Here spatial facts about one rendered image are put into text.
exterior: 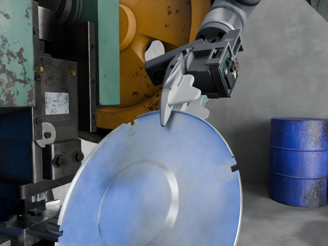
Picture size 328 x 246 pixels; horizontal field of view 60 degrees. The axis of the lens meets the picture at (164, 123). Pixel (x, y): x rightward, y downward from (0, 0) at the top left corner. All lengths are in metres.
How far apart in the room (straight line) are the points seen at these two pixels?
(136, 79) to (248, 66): 2.96
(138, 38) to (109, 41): 0.23
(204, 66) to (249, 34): 3.50
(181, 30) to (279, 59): 2.95
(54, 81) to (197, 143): 0.44
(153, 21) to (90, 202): 0.70
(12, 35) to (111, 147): 0.28
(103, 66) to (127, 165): 0.41
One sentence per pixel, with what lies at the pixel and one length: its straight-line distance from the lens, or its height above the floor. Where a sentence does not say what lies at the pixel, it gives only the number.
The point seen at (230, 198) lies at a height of 0.96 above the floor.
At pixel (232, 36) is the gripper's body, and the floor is 1.18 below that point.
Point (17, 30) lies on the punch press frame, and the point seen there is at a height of 1.20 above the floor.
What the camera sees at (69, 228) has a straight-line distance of 0.47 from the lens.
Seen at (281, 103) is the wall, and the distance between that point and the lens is 3.81.
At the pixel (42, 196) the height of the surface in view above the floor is 0.83.
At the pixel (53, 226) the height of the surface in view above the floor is 0.79.
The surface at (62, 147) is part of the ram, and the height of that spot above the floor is 0.97.
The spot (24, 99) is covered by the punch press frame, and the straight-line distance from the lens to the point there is 0.61.
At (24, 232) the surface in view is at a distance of 0.76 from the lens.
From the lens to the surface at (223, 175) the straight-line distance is 0.34.
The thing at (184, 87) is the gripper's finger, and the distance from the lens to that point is 0.42.
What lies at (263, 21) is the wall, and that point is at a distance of 3.95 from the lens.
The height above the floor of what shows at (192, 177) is 0.98.
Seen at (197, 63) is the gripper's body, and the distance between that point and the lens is 0.46.
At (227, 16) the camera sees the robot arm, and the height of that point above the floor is 1.22.
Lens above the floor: 1.07
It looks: 4 degrees down
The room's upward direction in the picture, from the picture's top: straight up
